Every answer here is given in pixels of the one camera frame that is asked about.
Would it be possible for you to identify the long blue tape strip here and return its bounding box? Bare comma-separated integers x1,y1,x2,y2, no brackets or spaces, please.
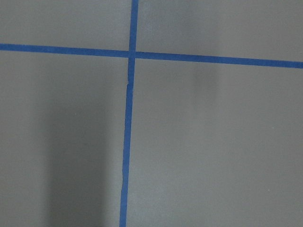
0,44,303,69

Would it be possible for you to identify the crossing blue tape strip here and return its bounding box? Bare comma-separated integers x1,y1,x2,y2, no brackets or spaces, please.
119,0,139,227

